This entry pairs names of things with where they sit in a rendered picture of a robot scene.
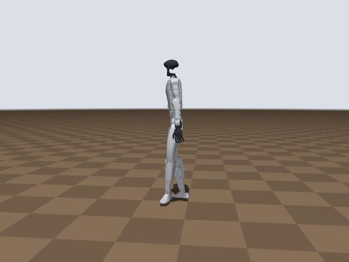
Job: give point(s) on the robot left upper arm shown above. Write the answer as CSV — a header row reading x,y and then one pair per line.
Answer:
x,y
174,83

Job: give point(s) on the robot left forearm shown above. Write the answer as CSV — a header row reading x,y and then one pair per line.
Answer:
x,y
177,112

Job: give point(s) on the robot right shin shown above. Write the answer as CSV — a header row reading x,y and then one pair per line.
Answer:
x,y
179,176

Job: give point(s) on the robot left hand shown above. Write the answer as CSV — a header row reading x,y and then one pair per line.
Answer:
x,y
178,132

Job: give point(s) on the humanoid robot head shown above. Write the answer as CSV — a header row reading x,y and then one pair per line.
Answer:
x,y
171,64

